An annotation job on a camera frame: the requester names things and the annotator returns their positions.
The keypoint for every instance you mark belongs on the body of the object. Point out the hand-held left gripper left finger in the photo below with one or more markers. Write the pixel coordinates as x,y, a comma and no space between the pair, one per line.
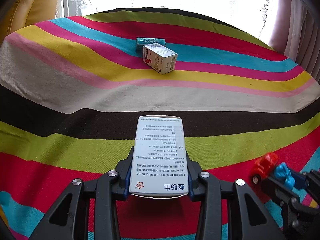
123,182

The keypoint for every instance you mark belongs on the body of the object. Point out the striped tablecloth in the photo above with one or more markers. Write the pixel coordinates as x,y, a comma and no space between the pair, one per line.
125,92

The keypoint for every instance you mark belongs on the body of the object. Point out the red toy car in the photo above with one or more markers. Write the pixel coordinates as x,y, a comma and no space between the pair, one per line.
265,163

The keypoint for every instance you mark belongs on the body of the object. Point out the pink curtain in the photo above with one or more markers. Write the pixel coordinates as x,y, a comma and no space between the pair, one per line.
297,22

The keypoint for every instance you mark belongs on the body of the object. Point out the blue toy car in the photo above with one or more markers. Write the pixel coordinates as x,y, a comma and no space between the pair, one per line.
283,175

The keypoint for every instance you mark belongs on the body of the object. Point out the white medicine box red label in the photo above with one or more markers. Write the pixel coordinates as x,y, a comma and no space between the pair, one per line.
160,58

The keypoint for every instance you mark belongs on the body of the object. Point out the yellow leather chair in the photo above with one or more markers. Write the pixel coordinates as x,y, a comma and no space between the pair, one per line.
32,2

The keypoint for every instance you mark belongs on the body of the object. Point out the teal box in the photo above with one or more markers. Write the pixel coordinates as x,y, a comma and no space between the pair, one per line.
150,40

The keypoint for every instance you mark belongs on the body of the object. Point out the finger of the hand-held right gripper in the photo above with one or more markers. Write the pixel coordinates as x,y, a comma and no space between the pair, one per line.
311,180
277,188

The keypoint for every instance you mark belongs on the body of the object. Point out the long white medicine box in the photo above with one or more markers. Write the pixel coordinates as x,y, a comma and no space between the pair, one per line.
158,160

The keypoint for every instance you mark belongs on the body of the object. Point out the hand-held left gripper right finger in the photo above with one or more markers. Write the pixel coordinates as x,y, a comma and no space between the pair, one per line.
193,185

